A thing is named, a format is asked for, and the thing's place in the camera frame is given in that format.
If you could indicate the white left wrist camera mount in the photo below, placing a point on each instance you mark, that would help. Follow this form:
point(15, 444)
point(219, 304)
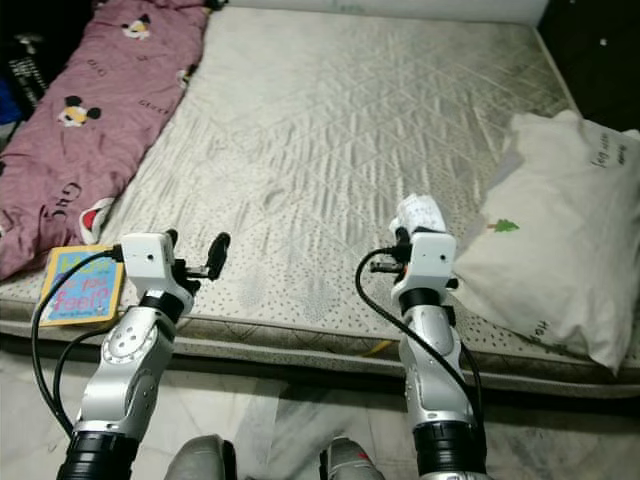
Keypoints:
point(147, 262)

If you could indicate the silver robot leg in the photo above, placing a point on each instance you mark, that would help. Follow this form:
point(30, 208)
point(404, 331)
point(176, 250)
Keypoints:
point(202, 460)
point(352, 460)

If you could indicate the white printed paper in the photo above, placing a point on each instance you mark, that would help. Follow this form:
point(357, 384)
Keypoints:
point(422, 212)

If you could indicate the dark tufted headboard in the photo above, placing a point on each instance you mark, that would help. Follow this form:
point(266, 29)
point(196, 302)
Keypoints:
point(595, 55)

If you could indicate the grey quilted mattress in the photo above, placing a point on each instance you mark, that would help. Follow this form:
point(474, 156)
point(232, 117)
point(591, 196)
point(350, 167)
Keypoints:
point(340, 150)

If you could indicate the silver right robot leg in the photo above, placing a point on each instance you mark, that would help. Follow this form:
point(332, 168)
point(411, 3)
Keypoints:
point(352, 460)

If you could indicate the black white printed bag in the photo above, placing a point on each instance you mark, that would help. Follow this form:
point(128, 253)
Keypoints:
point(28, 75)

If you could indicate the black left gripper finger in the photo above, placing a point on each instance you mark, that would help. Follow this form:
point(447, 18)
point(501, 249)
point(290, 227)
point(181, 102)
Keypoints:
point(218, 255)
point(173, 235)

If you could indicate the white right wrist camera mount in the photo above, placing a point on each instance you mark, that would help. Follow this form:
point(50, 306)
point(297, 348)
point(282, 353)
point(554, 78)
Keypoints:
point(430, 260)

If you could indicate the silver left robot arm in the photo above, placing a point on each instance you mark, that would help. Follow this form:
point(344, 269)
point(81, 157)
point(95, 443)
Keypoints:
point(120, 380)

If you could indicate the silver left robot leg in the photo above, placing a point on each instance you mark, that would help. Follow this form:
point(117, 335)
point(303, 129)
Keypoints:
point(202, 460)

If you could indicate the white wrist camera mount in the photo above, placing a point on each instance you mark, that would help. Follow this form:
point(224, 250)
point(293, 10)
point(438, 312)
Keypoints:
point(147, 262)
point(430, 260)

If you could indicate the blue fabric item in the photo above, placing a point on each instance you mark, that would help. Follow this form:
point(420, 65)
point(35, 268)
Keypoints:
point(9, 102)

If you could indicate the pink cartoon mouse blanket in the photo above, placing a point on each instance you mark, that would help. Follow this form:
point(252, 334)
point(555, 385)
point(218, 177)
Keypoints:
point(90, 150)

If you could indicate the white pillow green tree print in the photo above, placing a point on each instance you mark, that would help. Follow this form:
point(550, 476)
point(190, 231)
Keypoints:
point(560, 230)

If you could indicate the blue yellow children's book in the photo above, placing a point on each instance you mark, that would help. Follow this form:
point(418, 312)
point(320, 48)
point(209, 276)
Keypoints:
point(80, 290)

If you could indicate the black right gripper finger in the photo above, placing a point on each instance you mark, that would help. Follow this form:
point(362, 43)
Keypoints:
point(400, 237)

